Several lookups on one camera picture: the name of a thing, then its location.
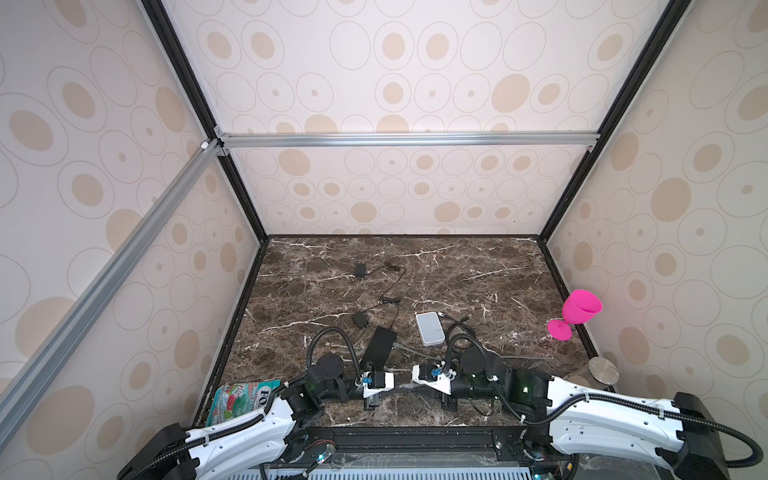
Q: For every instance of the black power adapter with plug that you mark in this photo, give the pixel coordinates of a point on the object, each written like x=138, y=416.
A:
x=361, y=319

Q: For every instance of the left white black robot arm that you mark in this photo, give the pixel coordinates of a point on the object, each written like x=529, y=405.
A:
x=264, y=434

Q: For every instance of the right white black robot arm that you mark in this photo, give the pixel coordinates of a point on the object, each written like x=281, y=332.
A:
x=679, y=434

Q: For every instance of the white rectangular device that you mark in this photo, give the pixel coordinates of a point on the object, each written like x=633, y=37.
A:
x=430, y=329

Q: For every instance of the colourful snack packet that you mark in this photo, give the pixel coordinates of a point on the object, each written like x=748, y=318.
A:
x=236, y=399

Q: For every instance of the silver round metal lid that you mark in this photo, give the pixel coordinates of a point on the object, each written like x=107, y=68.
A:
x=603, y=371

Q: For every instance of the pink plastic goblet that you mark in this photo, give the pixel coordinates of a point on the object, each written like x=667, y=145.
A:
x=580, y=307

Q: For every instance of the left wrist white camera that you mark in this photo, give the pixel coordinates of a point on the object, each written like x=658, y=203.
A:
x=377, y=382

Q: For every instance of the black front rail base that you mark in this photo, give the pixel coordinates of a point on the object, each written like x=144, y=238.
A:
x=435, y=453

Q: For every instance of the small black adapter with cable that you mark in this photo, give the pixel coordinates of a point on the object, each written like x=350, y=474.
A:
x=361, y=271

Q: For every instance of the left diagonal aluminium frame bar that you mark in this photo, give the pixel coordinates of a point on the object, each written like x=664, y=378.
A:
x=44, y=366

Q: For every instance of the horizontal aluminium frame bar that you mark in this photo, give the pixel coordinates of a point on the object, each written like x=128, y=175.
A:
x=228, y=141

